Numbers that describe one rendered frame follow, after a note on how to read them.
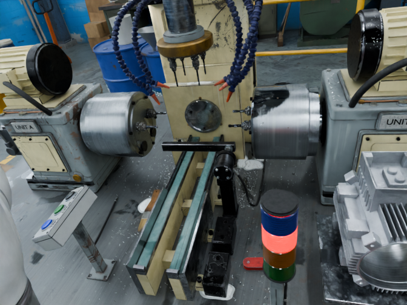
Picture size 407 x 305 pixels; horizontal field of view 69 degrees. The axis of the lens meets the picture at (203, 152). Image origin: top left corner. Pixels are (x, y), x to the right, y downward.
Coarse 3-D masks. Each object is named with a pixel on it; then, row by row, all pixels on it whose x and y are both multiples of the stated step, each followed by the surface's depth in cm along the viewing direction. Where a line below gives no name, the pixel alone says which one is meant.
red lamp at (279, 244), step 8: (264, 232) 50; (296, 232) 49; (264, 240) 51; (272, 240) 49; (280, 240) 48; (288, 240) 49; (296, 240) 51; (272, 248) 50; (280, 248) 49; (288, 248) 50
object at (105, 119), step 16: (96, 96) 109; (112, 96) 107; (128, 96) 105; (144, 96) 113; (96, 112) 104; (112, 112) 102; (128, 112) 102; (144, 112) 112; (80, 128) 107; (96, 128) 104; (112, 128) 102; (128, 128) 102; (144, 128) 106; (96, 144) 106; (112, 144) 105; (128, 144) 103; (144, 144) 111
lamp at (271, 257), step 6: (264, 246) 52; (264, 252) 53; (270, 252) 51; (288, 252) 50; (294, 252) 52; (264, 258) 55; (270, 258) 52; (276, 258) 51; (282, 258) 51; (288, 258) 52; (294, 258) 53; (270, 264) 53; (276, 264) 53; (282, 264) 52; (288, 264) 52
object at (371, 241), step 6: (348, 174) 68; (354, 174) 67; (348, 180) 68; (354, 180) 67; (366, 234) 55; (372, 234) 54; (366, 240) 54; (372, 240) 53; (378, 240) 53; (366, 246) 54; (372, 246) 54; (378, 246) 53; (354, 276) 62; (354, 282) 61; (360, 282) 61
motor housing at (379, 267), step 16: (336, 208) 69; (352, 208) 63; (384, 208) 57; (400, 208) 56; (368, 224) 58; (384, 224) 55; (400, 224) 54; (352, 240) 58; (384, 240) 53; (400, 240) 52; (352, 256) 57; (368, 256) 66; (384, 256) 66; (400, 256) 65; (352, 272) 60; (368, 272) 62; (384, 272) 63; (400, 272) 62; (384, 288) 60; (400, 288) 60
